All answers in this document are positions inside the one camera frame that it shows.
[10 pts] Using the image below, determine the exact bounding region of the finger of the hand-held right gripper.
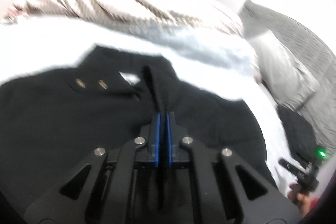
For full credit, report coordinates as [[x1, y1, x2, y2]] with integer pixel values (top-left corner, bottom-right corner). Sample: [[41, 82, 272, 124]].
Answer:
[[278, 157, 307, 178]]

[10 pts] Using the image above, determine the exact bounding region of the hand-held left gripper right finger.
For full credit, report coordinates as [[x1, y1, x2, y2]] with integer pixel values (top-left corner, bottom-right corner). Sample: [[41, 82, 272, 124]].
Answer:
[[165, 111, 302, 224]]

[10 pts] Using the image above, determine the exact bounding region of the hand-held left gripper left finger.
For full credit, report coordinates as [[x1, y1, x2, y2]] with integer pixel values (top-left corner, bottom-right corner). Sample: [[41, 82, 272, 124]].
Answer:
[[24, 112, 161, 224]]

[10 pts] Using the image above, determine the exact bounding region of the black jacket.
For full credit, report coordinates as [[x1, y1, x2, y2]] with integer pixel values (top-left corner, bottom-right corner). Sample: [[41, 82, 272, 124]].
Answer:
[[0, 46, 279, 224]]

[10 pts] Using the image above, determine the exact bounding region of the person's right hand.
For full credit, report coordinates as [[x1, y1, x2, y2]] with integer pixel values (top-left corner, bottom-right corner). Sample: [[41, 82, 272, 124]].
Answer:
[[287, 183, 315, 215]]

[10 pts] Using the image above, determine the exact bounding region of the dark cloth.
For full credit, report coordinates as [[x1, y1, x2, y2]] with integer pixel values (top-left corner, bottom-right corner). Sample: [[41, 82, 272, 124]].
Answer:
[[277, 106, 320, 165]]

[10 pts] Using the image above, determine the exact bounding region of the grey checked bedspread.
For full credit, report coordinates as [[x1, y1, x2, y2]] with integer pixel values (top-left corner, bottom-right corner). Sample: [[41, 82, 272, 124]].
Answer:
[[0, 14, 292, 196]]

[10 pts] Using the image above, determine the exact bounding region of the grey pillow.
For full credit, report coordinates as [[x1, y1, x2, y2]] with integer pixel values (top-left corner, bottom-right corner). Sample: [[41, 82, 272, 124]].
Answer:
[[247, 30, 320, 112]]

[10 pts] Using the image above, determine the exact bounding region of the grey quilted headboard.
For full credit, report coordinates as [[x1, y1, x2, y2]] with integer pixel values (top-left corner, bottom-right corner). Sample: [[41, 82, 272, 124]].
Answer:
[[238, 0, 336, 151]]

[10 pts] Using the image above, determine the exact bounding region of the striped duvet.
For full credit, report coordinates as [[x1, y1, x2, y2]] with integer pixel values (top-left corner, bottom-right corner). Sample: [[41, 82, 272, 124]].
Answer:
[[0, 0, 245, 38]]

